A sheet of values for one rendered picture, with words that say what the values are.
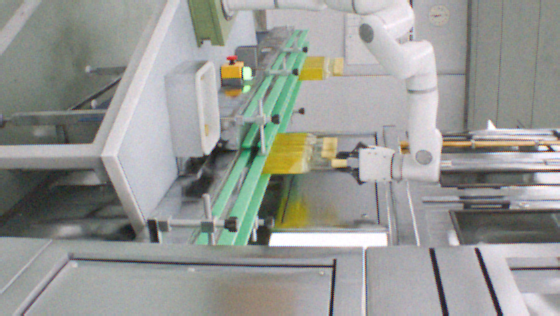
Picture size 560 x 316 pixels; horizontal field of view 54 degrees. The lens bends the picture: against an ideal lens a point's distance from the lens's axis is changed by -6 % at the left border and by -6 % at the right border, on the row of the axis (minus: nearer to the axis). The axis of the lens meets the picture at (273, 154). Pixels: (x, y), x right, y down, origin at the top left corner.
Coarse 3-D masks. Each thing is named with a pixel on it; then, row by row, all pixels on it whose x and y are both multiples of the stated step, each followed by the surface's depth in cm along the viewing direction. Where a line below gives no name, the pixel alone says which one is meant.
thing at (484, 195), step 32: (384, 128) 239; (352, 160) 216; (448, 160) 209; (480, 160) 207; (512, 160) 205; (544, 160) 204; (416, 192) 184; (448, 192) 182; (480, 192) 180; (512, 192) 178; (544, 192) 177; (416, 224) 164; (448, 224) 166; (480, 224) 165; (512, 224) 163; (544, 224) 162
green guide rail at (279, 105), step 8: (304, 56) 297; (296, 64) 276; (288, 80) 246; (288, 88) 233; (280, 96) 222; (280, 104) 212; (272, 112) 203; (280, 112) 202; (256, 128) 187; (264, 128) 187; (272, 128) 186; (248, 136) 180; (256, 136) 181; (264, 136) 179; (248, 144) 173; (256, 144) 174
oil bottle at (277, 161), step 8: (272, 152) 175; (280, 152) 175; (288, 152) 174; (296, 152) 174; (304, 152) 174; (272, 160) 172; (280, 160) 172; (288, 160) 171; (296, 160) 171; (304, 160) 171; (264, 168) 173; (272, 168) 173; (280, 168) 172; (288, 168) 172; (296, 168) 172; (304, 168) 171
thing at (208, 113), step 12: (204, 72) 149; (204, 84) 160; (204, 96) 161; (216, 96) 162; (204, 108) 163; (216, 108) 163; (204, 120) 164; (216, 120) 164; (204, 132) 148; (216, 132) 165; (204, 144) 149
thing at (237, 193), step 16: (288, 96) 230; (240, 160) 167; (256, 160) 166; (240, 176) 157; (256, 176) 155; (224, 192) 147; (240, 192) 146; (224, 208) 139; (240, 208) 137; (240, 224) 131; (224, 240) 123
